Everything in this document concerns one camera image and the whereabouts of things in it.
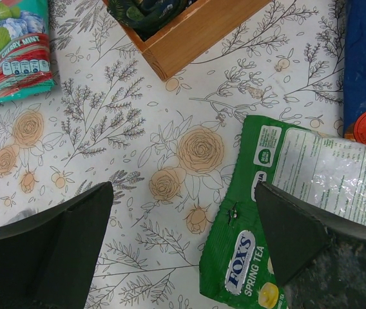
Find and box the green Fox's spring tea bag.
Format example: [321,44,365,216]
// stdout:
[199,115,366,308]

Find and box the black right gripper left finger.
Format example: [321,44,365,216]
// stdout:
[0,182,113,308]

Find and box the silver foil snack packet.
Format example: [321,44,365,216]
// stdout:
[7,208,38,224]

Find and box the wooden compartment tray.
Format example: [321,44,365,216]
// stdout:
[101,0,273,81]

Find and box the dark rosette bottom left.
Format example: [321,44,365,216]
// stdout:
[107,0,195,41]

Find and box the teal Fox's mint candy bag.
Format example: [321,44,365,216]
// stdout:
[0,0,54,102]

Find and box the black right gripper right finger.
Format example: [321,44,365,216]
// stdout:
[255,182,366,308]

